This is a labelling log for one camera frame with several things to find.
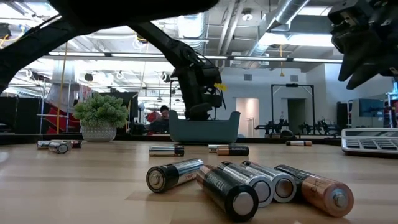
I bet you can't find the person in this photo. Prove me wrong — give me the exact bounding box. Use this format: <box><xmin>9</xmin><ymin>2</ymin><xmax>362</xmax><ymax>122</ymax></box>
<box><xmin>147</xmin><ymin>105</ymin><xmax>171</xmax><ymax>134</ymax></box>

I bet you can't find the smooth silver ventilation duct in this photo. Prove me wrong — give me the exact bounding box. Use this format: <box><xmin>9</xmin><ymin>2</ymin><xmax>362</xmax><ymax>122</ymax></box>
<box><xmin>248</xmin><ymin>0</ymin><xmax>312</xmax><ymax>58</ymax></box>

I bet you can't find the black monitor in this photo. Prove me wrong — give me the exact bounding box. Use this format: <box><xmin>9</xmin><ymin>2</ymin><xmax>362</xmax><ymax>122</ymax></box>
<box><xmin>99</xmin><ymin>91</ymin><xmax>140</xmax><ymax>133</ymax></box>

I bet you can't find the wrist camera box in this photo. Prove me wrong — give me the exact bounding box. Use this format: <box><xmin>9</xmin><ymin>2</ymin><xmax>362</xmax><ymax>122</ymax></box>
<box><xmin>328</xmin><ymin>1</ymin><xmax>366</xmax><ymax>35</ymax></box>
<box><xmin>202</xmin><ymin>65</ymin><xmax>227</xmax><ymax>110</ymax></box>

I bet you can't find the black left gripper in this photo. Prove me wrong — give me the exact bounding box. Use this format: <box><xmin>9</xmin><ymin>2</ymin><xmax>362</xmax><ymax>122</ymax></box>
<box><xmin>177</xmin><ymin>63</ymin><xmax>215</xmax><ymax>121</ymax></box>

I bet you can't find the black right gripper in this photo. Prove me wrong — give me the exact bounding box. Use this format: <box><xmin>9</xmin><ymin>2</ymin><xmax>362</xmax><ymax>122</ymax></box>
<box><xmin>332</xmin><ymin>0</ymin><xmax>398</xmax><ymax>90</ymax></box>

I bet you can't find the black aluminium table frame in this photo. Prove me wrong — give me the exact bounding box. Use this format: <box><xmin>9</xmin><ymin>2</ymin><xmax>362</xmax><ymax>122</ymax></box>
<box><xmin>0</xmin><ymin>133</ymin><xmax>343</xmax><ymax>146</ymax></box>

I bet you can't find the long white light strip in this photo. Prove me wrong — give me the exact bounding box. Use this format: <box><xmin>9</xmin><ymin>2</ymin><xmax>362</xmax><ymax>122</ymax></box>
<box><xmin>48</xmin><ymin>51</ymin><xmax>343</xmax><ymax>64</ymax></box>

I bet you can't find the white grey desk calculator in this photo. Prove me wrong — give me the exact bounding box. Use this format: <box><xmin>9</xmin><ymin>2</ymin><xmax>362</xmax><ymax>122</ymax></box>
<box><xmin>341</xmin><ymin>128</ymin><xmax>398</xmax><ymax>158</ymax></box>

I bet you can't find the dark blue monitor screen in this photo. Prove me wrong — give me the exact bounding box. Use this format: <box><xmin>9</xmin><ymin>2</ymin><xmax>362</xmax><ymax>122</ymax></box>
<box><xmin>358</xmin><ymin>98</ymin><xmax>386</xmax><ymax>118</ymax></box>

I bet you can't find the red object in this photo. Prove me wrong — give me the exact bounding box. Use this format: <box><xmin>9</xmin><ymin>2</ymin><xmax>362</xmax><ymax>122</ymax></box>
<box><xmin>146</xmin><ymin>111</ymin><xmax>161</xmax><ymax>124</ymax></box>

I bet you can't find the black partition panel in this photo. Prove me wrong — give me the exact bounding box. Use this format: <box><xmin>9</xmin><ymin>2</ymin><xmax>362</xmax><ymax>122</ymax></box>
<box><xmin>0</xmin><ymin>96</ymin><xmax>43</xmax><ymax>135</ymax></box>

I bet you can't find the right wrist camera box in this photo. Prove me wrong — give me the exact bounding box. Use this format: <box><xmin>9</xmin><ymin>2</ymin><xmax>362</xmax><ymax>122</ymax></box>
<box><xmin>328</xmin><ymin>1</ymin><xmax>366</xmax><ymax>35</ymax></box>

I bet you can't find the dark blue-teal plastic bin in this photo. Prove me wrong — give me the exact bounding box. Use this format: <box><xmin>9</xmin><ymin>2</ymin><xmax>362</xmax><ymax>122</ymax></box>
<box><xmin>169</xmin><ymin>110</ymin><xmax>241</xmax><ymax>144</ymax></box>

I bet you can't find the green potted plant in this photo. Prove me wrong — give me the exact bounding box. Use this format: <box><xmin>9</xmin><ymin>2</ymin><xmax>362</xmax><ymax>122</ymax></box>
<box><xmin>73</xmin><ymin>93</ymin><xmax>129</xmax><ymax>143</ymax></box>

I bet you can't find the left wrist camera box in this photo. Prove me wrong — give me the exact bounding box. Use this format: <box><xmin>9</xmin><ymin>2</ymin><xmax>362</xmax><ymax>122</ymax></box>
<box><xmin>202</xmin><ymin>65</ymin><xmax>227</xmax><ymax>110</ymax></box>

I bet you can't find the red panel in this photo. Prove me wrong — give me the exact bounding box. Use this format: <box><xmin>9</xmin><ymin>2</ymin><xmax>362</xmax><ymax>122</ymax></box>
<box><xmin>46</xmin><ymin>105</ymin><xmax>81</xmax><ymax>135</ymax></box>

